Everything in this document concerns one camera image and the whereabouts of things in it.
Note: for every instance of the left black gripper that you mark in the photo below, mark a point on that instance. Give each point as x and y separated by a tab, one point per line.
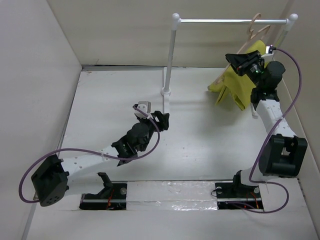
161	120

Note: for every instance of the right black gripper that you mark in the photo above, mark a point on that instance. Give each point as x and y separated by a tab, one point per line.
241	62

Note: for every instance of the yellow-green trousers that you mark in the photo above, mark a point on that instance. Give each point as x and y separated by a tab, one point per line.
238	87

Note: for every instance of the wooden clothes hanger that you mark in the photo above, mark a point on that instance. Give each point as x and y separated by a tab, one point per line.
251	34

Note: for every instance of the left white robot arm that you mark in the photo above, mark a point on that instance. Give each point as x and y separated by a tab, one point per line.
54	178

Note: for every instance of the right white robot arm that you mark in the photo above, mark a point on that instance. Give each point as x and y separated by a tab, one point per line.
282	152

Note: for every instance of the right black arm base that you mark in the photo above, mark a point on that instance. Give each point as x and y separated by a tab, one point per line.
233	195

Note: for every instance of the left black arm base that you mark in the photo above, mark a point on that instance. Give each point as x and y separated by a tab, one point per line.
112	197

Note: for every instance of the silver tape strip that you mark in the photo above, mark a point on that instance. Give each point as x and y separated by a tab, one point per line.
171	196

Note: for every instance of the white clothes rack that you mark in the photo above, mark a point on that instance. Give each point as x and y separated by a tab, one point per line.
177	21

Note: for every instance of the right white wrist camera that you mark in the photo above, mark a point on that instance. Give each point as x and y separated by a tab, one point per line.
268	54

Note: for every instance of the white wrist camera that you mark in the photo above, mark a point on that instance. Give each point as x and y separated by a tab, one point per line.
142	109
268	54

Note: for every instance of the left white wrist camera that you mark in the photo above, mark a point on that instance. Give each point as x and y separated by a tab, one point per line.
142	109

